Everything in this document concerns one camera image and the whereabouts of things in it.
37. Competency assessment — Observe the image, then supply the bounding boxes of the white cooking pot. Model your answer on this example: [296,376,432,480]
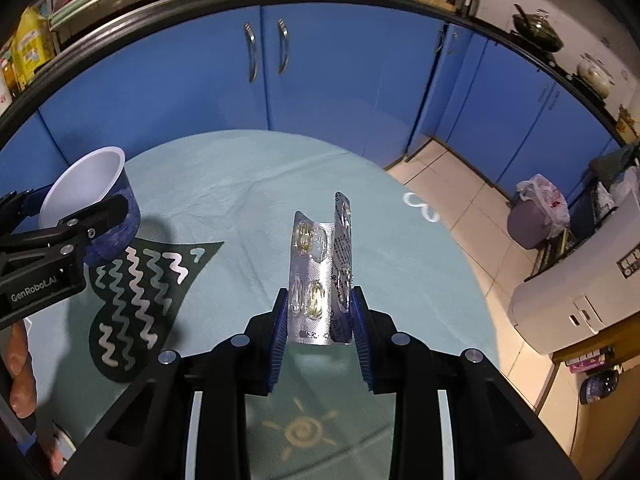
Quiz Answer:
[576,54,613,100]

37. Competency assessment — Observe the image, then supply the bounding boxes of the silver blister pack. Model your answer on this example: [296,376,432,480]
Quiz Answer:
[286,191,355,347]

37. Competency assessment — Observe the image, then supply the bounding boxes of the blue kitchen cabinets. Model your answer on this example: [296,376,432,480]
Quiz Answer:
[0,0,626,201]

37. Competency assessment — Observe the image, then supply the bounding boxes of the dark glass jar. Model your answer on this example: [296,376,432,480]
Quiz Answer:
[579,367,621,406]

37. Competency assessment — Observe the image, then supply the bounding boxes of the table with teal cloth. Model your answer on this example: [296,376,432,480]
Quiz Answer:
[10,129,501,480]

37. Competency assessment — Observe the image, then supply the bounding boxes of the grey bin with bag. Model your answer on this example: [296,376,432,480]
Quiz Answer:
[516,173,571,238]

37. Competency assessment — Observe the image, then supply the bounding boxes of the wok with glass lid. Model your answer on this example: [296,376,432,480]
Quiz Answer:
[511,4,563,53]

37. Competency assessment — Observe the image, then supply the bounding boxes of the person's left hand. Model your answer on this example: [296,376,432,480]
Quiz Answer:
[7,321,39,419]

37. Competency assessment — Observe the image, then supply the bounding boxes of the white and blue cup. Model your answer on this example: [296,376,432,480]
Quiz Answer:
[39,146,143,267]

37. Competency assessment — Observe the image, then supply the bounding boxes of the purple spray can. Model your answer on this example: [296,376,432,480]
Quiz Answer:
[567,347,615,373]

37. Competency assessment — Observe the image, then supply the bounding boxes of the row of condiment bottles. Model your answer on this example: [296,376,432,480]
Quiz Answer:
[435,0,481,16]

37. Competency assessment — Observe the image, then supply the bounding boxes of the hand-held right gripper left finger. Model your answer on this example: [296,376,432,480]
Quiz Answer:
[65,287,291,480]

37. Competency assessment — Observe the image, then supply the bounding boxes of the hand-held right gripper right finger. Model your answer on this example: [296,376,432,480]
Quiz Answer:
[350,285,571,480]

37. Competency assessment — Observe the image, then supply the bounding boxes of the yellow bag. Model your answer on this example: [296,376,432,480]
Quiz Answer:
[10,7,53,93]

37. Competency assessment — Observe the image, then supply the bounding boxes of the purple waste bin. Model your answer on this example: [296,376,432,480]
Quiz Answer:
[507,195,551,251]

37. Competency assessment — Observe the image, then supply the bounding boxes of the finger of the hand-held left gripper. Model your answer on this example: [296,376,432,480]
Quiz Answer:
[0,187,53,235]
[0,195,130,283]

